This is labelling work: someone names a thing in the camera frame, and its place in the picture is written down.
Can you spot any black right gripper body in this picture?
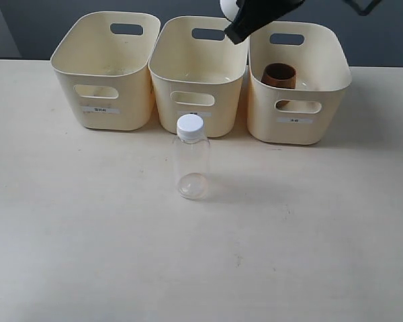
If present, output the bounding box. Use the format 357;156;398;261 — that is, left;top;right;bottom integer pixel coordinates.
241;0;305;17

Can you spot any brown wooden cup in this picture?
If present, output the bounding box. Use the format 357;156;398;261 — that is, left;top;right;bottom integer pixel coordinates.
261;63;296;89

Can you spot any clear plastic bottle white cap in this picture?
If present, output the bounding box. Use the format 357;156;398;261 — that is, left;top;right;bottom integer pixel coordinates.
172;114;210;200

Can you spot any white paper cup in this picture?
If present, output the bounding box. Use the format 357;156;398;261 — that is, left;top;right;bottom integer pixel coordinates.
220;0;240;21

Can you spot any cream plastic bin right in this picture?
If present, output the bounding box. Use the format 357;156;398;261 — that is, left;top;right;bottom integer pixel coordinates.
247;21;352;145

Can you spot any cream plastic bin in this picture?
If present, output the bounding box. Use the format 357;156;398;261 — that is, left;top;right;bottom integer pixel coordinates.
247;21;352;145
50;11;161;131
148;16;249;138

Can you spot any cream plastic bin middle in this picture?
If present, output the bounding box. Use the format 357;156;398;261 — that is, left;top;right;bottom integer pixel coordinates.
148;16;249;138

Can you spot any cream plastic bin left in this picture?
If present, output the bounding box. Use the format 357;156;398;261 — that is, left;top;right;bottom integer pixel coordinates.
50;11;161;131

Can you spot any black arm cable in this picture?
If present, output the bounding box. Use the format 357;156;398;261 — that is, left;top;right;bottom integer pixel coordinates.
342;0;384;17

